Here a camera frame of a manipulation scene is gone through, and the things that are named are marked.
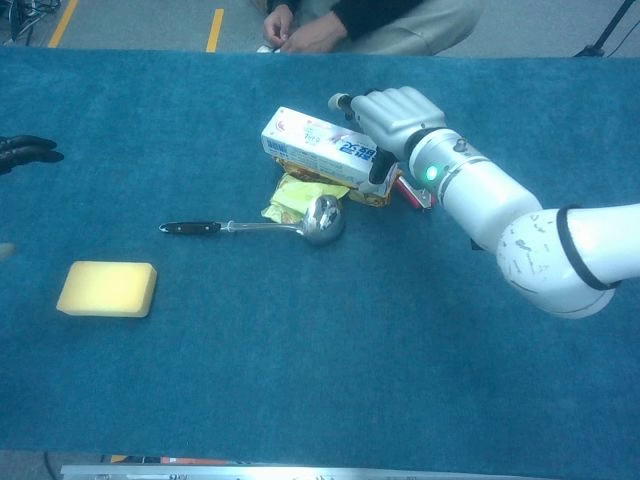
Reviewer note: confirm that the white toothpaste box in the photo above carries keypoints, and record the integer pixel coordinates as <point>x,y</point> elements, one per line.
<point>305,145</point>

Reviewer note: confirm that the yellow sponge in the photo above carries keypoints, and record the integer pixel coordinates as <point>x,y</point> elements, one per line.
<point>107,290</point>

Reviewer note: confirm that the white shoe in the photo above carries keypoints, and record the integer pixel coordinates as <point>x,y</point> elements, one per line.
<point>265,49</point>

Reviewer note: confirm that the orange strip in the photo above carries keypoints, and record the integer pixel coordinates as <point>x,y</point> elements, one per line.
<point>195,460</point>

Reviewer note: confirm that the crouching person dark top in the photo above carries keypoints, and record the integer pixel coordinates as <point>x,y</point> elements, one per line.
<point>400,30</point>

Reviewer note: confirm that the aluminium rail bar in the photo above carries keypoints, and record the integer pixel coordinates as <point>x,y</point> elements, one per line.
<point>250,472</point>

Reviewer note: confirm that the green snack packet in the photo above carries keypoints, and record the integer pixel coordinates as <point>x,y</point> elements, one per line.
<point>290,197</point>

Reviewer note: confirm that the steel tongs red grips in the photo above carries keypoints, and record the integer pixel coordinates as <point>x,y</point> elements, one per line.
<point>412,195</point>

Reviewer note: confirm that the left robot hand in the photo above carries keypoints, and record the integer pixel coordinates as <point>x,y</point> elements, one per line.
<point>25,150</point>

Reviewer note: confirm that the yellow block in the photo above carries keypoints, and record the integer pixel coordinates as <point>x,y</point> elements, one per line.
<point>117,458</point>

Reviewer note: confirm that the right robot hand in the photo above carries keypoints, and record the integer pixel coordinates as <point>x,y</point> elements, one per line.
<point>400,115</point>

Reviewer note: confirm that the person's left hand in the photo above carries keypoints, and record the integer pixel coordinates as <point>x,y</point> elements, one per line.
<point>320,35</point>

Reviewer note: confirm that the gold foil snack package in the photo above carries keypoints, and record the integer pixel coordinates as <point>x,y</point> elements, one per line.
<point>370,199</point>

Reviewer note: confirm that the person's right hand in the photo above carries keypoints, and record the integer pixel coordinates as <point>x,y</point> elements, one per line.
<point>277,25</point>

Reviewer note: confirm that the teal table cloth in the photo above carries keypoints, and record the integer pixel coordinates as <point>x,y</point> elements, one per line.
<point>300,375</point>

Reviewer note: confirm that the black tripod stand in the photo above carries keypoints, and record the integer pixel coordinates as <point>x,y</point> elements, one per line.
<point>607,30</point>

